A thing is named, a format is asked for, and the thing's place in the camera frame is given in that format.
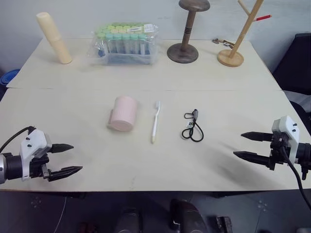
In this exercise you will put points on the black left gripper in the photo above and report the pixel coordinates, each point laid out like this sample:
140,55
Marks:
39,167

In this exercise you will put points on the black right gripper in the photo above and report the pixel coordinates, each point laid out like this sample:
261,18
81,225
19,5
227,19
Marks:
279,153

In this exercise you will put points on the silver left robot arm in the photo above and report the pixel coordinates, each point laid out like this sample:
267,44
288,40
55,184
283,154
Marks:
12,165

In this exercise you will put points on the pink ribbed cup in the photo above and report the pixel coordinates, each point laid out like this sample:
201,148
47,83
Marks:
124,116

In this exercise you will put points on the small dark block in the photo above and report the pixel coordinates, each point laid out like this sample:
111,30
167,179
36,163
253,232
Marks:
222,224

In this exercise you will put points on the grey dark rounded shape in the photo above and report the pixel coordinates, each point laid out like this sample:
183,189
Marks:
127,221

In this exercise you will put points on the black chair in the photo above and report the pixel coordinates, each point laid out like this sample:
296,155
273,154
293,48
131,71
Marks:
297,58

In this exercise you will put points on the blue round container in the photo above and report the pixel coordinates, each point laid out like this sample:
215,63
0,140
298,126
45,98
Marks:
8,77

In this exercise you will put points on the white toothbrush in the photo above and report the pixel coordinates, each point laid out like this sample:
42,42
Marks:
155,121

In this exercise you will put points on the large dark rounded shape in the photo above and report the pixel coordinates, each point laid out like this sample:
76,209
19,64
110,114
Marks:
185,217

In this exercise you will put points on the light wooden branch rack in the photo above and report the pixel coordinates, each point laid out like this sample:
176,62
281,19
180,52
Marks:
239,41

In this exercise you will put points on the cream plastic cylinder case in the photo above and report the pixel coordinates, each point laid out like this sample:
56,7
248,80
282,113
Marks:
54,40

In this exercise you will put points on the clear plastic tube box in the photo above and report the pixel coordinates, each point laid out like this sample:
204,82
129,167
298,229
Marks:
124,54

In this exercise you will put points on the teal capped sample tube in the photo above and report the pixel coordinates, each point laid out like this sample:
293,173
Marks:
141,43
109,42
126,43
117,43
133,43

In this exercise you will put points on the green capped sample tube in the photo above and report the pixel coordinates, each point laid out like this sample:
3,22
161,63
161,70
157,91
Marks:
100,36

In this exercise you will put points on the red peg tip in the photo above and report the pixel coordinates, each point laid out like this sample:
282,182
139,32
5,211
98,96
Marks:
264,17

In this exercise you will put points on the dark wooden hat stand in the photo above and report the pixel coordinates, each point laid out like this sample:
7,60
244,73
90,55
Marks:
185,36

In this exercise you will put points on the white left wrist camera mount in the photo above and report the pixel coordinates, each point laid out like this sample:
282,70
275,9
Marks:
34,142

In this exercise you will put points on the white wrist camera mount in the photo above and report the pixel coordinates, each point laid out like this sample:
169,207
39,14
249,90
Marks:
34,142
290,127

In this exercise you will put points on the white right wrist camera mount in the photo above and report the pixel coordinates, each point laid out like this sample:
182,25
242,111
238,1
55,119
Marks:
290,127

